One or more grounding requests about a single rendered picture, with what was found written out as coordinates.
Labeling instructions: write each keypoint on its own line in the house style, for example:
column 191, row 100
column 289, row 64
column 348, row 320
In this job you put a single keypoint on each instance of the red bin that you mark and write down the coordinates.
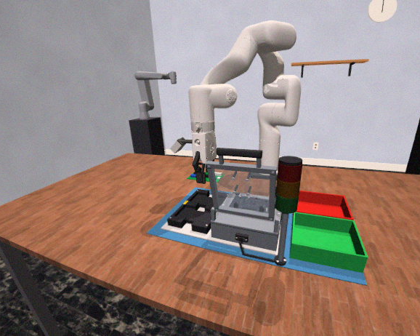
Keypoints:
column 328, row 204

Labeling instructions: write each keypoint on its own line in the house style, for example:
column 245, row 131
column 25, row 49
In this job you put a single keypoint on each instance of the green circuit board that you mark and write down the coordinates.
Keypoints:
column 193, row 177

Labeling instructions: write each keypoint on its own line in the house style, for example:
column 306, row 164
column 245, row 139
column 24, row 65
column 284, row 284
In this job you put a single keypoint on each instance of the green bin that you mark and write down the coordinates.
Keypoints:
column 311, row 232

